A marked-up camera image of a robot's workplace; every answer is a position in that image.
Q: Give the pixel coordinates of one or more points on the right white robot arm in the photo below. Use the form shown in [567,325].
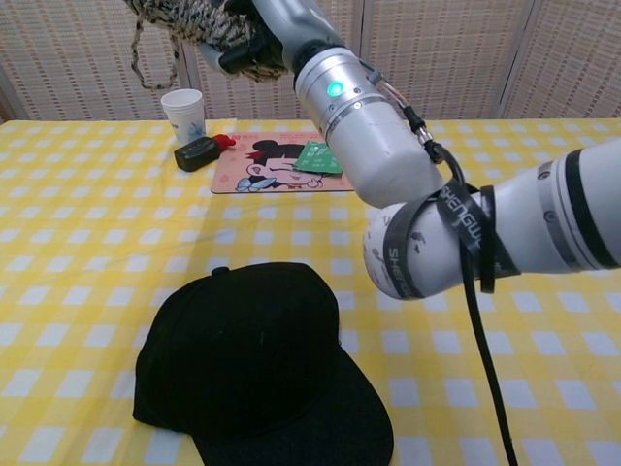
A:
[373,145]

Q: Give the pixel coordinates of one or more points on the black baseball cap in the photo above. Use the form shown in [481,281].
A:
[252,359]

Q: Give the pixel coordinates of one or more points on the woven bamboo screen panel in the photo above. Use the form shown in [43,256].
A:
[577,48]
[252,102]
[73,58]
[451,48]

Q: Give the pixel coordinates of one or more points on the yellow checkered tablecloth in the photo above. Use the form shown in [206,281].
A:
[97,233]

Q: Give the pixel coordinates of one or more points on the black key fob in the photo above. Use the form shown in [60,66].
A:
[196,153]

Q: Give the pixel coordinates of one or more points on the white paper cup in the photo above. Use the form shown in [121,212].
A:
[184,116]

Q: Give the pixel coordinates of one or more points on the pink cartoon mouse pad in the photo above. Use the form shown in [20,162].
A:
[233,165]

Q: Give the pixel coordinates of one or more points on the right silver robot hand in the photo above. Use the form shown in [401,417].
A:
[286,24]

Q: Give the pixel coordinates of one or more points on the green foil packet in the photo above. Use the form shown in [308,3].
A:
[315,157]

